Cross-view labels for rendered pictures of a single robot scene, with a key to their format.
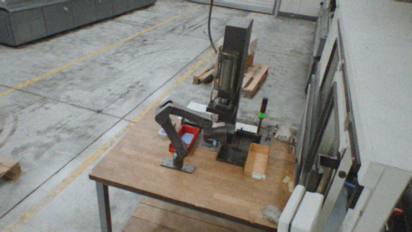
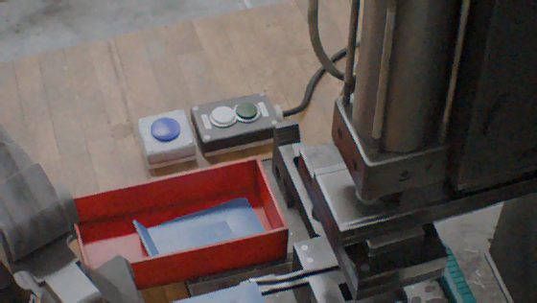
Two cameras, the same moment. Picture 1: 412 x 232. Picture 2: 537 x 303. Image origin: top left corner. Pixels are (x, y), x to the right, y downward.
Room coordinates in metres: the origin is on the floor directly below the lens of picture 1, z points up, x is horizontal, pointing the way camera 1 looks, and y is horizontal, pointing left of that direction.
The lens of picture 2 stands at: (1.27, -0.67, 2.03)
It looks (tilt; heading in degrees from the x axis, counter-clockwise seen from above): 48 degrees down; 57
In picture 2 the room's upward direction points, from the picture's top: 3 degrees clockwise
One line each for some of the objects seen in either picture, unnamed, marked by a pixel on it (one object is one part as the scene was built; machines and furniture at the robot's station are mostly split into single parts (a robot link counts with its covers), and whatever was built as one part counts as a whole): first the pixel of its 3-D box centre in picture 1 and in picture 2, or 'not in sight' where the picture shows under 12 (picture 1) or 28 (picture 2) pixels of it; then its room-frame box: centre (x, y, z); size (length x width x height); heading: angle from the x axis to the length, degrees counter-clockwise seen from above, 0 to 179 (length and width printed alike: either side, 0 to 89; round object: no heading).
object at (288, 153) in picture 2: (195, 125); (310, 201); (1.80, 0.04, 0.95); 0.15 x 0.03 x 0.10; 77
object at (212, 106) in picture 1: (224, 90); (446, 131); (1.83, -0.13, 1.22); 0.26 x 0.18 x 0.30; 167
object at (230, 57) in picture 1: (226, 74); (401, 42); (1.76, -0.13, 1.37); 0.11 x 0.09 x 0.30; 77
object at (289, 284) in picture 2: not in sight; (274, 284); (1.68, -0.06, 0.98); 0.07 x 0.02 x 0.01; 167
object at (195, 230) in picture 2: (186, 138); (199, 230); (1.67, 0.09, 0.92); 0.15 x 0.07 x 0.03; 173
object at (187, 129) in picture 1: (184, 139); (175, 228); (1.64, 0.10, 0.93); 0.25 x 0.12 x 0.06; 167
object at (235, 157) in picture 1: (232, 154); not in sight; (1.55, -0.22, 0.91); 0.17 x 0.16 x 0.02; 77
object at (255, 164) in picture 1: (257, 160); not in sight; (1.49, -0.37, 0.93); 0.25 x 0.13 x 0.08; 167
